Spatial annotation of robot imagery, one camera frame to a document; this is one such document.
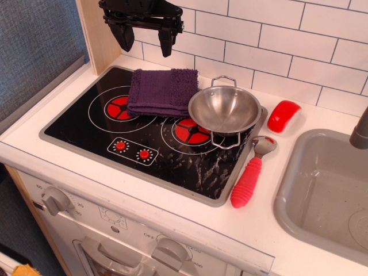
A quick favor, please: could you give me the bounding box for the grey right oven knob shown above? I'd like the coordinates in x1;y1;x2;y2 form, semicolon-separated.
151;238;189;272

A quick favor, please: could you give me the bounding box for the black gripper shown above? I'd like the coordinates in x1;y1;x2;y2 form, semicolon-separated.
98;0;183;58

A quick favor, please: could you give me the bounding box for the grey faucet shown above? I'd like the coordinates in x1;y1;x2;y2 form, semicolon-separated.
349;108;368;150

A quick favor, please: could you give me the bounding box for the yellow object at corner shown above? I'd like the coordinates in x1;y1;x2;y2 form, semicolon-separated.
11;264;41;276

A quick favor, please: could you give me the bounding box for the red and white toy food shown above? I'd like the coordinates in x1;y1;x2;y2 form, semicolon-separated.
267;100;302;135

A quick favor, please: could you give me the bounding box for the black toy stovetop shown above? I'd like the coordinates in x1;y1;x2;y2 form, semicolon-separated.
40;67;268;207

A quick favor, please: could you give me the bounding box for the spoon with red handle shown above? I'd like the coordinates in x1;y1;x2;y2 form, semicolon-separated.
230;136;278;208

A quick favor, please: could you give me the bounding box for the light wooden side panel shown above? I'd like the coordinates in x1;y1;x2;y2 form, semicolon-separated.
76;0;121;76

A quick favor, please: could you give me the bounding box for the stainless steel colander bowl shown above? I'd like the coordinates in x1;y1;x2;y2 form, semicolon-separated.
188;75;262;150

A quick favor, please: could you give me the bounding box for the purple folded towel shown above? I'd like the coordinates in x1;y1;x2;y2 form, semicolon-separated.
127;68;199;118

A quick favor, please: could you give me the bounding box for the grey sink basin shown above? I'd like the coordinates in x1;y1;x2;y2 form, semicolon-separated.
274;129;367;266

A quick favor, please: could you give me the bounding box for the white toy oven front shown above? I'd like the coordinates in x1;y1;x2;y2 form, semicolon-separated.
19;172;256;275

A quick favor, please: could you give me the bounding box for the grey left oven knob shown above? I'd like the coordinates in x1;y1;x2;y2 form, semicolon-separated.
41;187;71;216

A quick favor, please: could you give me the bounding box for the grey oven knob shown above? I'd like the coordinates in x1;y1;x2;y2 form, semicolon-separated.
41;187;71;216
151;238;189;272

